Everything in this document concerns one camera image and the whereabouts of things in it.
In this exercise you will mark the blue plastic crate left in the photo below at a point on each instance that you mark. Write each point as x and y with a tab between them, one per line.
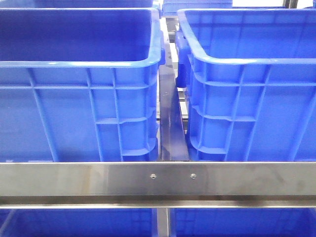
79	84

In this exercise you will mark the blue plastic crate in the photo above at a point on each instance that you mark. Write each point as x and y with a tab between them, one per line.
250	81
79	84

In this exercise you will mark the blue plastic crate right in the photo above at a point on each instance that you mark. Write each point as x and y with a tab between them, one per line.
250	81

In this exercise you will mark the blue crate lower right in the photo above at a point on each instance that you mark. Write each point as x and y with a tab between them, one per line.
243	222

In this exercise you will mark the blue crate rear right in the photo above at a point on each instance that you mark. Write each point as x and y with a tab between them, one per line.
170	7

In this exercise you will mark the blue crate rear left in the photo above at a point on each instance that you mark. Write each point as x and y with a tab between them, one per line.
80	4

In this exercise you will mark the blue crate lower left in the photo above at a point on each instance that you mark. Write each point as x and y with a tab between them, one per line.
80	223

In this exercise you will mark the left rail screw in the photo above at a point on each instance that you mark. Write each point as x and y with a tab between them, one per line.
153	176

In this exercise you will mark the rail screw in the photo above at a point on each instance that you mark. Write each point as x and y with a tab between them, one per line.
153	176
193	176

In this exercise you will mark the right rail screw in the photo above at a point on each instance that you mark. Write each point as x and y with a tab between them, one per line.
193	176

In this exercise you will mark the stainless steel shelf rail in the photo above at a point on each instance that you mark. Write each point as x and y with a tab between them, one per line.
128	185

